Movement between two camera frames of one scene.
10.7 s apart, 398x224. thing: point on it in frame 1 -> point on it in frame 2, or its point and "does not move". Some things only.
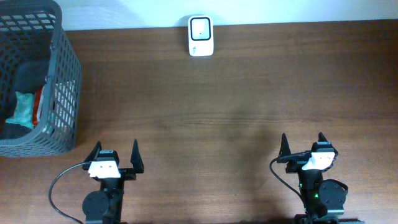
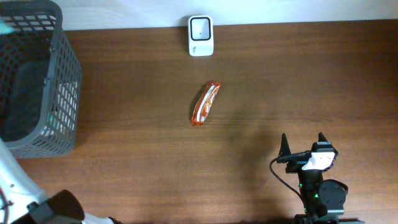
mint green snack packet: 23,111 -> 6,28
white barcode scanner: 201,37 does not move
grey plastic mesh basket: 35,51 does not move
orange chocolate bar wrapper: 38,93 -> 204,103
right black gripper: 292,168 does not move
